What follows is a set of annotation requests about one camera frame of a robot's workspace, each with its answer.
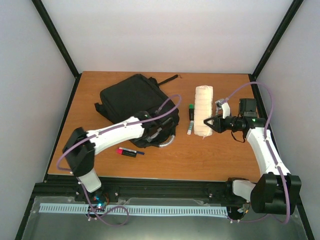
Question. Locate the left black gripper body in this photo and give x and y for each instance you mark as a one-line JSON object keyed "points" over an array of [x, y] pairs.
{"points": [[150, 139]]}

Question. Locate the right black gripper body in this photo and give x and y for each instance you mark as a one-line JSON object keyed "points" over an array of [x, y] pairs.
{"points": [[222, 127]]}

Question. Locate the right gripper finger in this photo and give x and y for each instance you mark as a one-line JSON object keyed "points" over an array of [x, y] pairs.
{"points": [[210, 126], [209, 120]]}

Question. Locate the beige fabric pencil case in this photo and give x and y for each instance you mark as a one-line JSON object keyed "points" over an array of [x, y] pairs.
{"points": [[203, 109]]}

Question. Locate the black student bag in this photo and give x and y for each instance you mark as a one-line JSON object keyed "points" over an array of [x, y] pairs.
{"points": [[136, 94]]}

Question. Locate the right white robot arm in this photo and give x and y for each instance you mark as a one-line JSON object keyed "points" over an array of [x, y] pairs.
{"points": [[259, 138]]}

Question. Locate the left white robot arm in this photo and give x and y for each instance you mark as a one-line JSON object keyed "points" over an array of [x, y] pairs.
{"points": [[82, 146]]}

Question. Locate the white green glue stick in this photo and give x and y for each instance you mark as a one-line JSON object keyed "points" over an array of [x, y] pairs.
{"points": [[190, 127]]}

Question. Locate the green cap black highlighter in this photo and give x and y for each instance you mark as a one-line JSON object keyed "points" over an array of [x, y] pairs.
{"points": [[191, 110]]}

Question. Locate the blue cap pen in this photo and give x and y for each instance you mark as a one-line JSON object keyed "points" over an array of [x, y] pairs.
{"points": [[131, 150]]}

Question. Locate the pink cap black highlighter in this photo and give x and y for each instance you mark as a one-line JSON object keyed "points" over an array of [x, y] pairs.
{"points": [[126, 153]]}

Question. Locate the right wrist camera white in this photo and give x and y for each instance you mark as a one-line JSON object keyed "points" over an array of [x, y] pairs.
{"points": [[222, 106]]}

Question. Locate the black aluminium rail base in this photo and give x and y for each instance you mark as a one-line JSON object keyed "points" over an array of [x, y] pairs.
{"points": [[160, 190]]}

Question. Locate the right black frame post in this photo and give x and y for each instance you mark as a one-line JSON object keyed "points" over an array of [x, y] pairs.
{"points": [[281, 29]]}

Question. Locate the black frame post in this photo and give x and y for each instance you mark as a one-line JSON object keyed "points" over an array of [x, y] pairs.
{"points": [[281, 29], [50, 26]]}

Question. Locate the light blue cable duct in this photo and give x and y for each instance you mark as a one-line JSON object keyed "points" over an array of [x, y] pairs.
{"points": [[136, 210]]}

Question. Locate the left black frame post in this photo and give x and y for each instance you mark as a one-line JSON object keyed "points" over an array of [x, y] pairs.
{"points": [[50, 26]]}

